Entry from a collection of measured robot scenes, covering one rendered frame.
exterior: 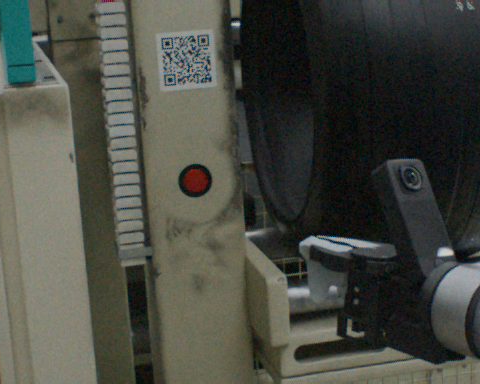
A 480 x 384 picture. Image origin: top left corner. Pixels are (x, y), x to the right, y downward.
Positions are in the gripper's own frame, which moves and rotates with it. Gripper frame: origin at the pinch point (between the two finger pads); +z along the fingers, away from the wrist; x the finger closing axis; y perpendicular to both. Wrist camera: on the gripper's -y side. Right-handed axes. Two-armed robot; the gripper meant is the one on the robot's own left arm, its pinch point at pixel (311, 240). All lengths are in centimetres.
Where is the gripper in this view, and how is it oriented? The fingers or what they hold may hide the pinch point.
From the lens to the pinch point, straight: 106.2
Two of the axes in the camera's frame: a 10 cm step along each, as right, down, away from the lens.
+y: -0.5, 9.9, 1.3
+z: -5.7, -1.3, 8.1
